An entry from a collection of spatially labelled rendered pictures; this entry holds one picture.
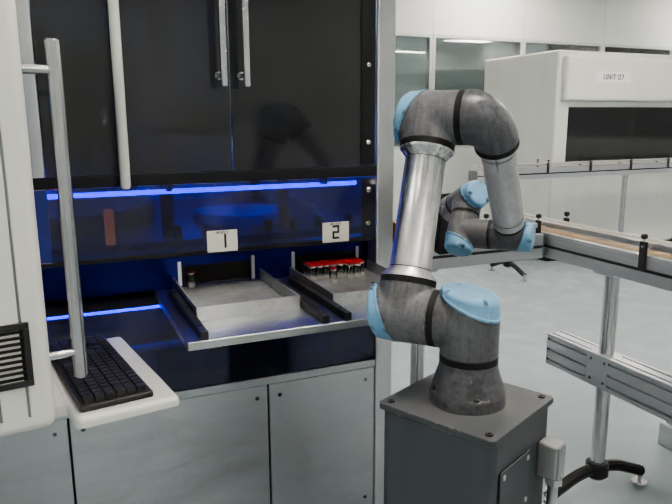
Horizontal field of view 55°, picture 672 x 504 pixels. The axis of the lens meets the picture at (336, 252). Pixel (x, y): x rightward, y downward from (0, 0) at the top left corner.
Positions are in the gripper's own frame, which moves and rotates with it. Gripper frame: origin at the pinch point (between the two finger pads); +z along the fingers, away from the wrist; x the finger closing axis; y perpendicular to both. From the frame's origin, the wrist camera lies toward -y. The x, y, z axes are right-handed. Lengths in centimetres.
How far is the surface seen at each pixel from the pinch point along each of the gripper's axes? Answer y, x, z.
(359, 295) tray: -18.4, 30.7, -17.7
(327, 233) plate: 4.0, 27.7, 3.0
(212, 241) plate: 4, 62, 3
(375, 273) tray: -8.5, 12.2, 7.9
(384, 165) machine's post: 21.5, 9.0, -5.1
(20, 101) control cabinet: 14, 104, -60
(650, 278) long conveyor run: -24, -64, -23
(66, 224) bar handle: -4, 99, -50
